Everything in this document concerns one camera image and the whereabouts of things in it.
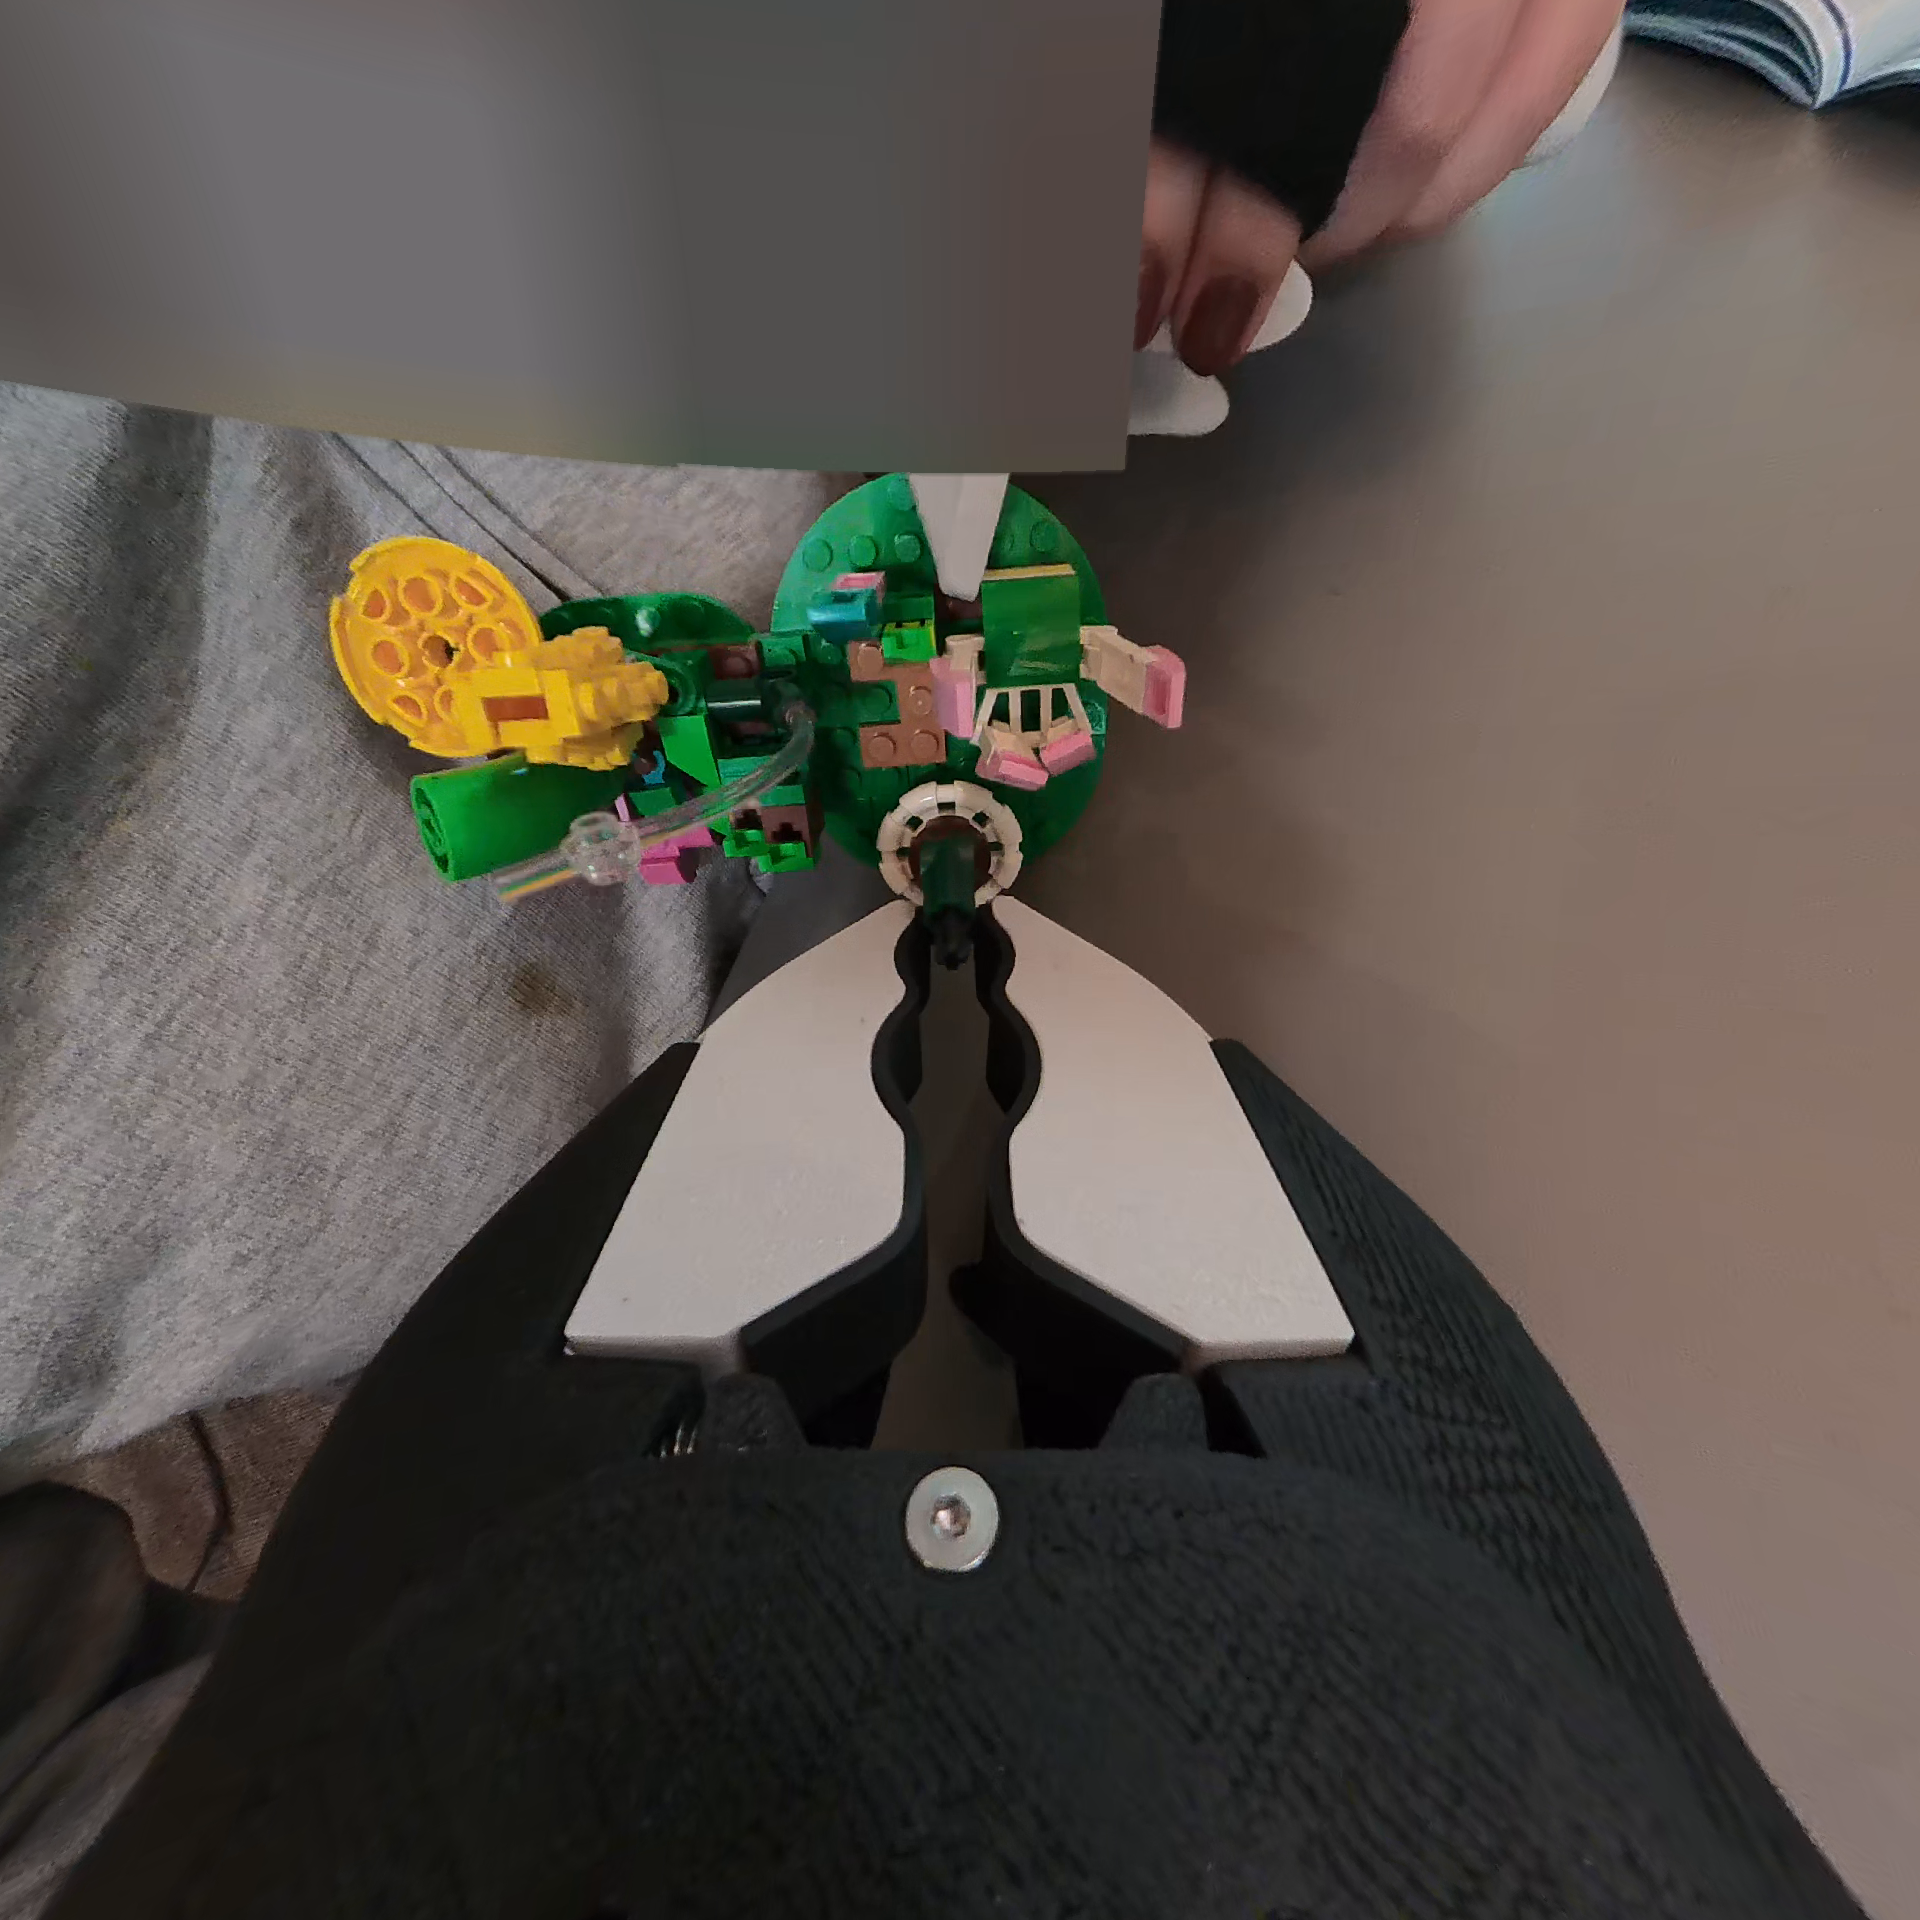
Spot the open lego instruction booklet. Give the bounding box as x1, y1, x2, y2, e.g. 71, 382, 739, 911
1626, 0, 1920, 112

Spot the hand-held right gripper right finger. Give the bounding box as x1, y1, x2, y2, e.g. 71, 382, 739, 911
952, 895, 1360, 1412

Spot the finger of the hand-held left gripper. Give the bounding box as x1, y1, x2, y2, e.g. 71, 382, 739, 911
905, 474, 1012, 592

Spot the dark green lego stem piece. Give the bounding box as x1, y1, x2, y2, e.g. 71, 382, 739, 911
916, 829, 987, 967

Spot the green lego flower garden model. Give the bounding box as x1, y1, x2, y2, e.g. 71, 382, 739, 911
328, 471, 1194, 919

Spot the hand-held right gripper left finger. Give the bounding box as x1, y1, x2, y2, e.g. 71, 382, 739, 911
562, 897, 938, 1412

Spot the person's grey sweatshirt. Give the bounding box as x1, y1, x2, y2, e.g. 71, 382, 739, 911
0, 381, 890, 1914

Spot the person's left hand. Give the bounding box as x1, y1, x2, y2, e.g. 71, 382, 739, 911
1131, 0, 1631, 381

